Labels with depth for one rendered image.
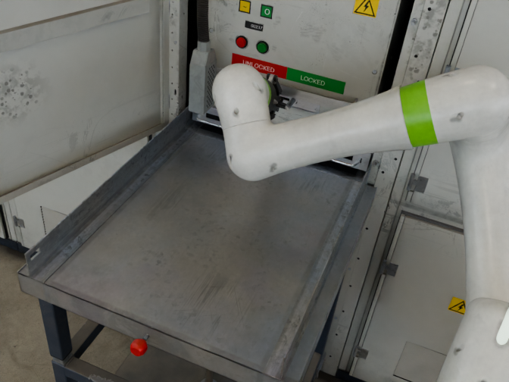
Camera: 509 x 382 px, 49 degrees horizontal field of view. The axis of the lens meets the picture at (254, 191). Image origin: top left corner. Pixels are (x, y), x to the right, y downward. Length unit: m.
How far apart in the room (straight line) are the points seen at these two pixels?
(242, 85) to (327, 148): 0.21
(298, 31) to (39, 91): 0.64
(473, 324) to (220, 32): 1.00
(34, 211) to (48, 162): 0.80
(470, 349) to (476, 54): 0.67
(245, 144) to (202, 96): 0.46
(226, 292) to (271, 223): 0.25
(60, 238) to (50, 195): 0.91
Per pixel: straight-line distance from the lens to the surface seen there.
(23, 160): 1.48
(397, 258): 1.67
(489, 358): 0.92
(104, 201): 1.40
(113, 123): 1.60
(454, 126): 1.02
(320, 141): 1.05
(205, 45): 1.49
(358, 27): 1.43
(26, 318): 2.32
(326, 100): 1.48
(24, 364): 2.19
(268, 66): 1.54
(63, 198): 2.16
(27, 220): 2.38
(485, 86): 1.01
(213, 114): 1.66
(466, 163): 1.15
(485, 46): 1.34
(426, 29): 1.36
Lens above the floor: 1.73
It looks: 37 degrees down
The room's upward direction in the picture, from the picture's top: 7 degrees clockwise
